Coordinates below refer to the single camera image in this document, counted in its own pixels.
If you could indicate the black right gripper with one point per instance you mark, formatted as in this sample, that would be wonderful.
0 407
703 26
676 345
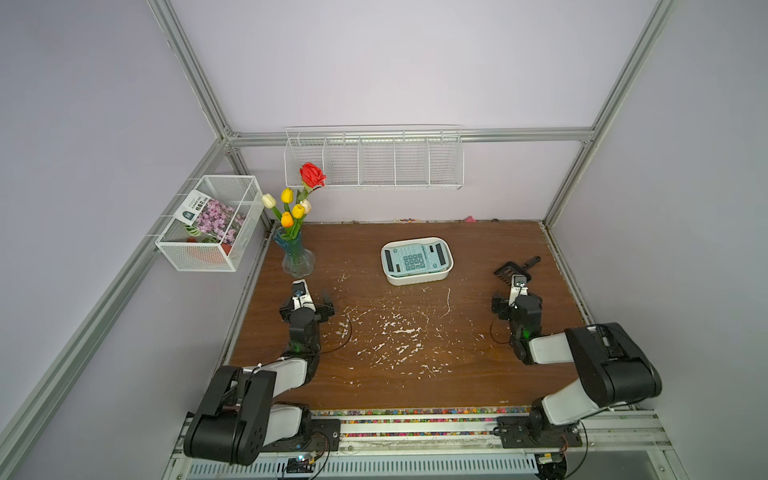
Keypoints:
504 307

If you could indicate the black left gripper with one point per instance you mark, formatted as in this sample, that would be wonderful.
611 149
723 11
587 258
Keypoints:
324 310

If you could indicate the teal calculator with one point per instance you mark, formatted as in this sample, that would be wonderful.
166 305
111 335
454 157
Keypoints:
415 259

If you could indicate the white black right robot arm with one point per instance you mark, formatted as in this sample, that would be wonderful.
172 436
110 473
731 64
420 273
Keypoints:
612 371

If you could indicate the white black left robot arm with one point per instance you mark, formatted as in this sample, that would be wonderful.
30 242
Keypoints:
239 415

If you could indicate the white plastic storage box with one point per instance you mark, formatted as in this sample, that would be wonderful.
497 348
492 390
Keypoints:
423 278

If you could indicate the black comb piece on table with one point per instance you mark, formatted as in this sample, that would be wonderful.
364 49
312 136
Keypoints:
512 273

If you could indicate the blue glass vase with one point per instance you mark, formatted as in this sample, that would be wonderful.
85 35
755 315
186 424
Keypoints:
298 261

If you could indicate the purple flower pot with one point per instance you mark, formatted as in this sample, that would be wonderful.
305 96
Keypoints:
217 223

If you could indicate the artificial tulip bouquet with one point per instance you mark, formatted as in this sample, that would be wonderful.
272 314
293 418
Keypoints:
294 205

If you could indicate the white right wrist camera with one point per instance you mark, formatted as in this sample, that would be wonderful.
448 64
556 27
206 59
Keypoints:
518 288

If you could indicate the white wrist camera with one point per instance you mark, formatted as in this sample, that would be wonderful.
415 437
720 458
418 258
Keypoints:
300 294
518 288

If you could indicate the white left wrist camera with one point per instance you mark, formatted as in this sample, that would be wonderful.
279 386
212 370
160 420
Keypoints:
300 294

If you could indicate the white wire basket left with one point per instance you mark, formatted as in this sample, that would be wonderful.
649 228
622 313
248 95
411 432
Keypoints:
241 192

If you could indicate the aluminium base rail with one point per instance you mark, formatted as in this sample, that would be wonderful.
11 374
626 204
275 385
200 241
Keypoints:
459 443

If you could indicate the white wire wall shelf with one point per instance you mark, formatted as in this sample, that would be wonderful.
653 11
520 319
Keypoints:
381 157

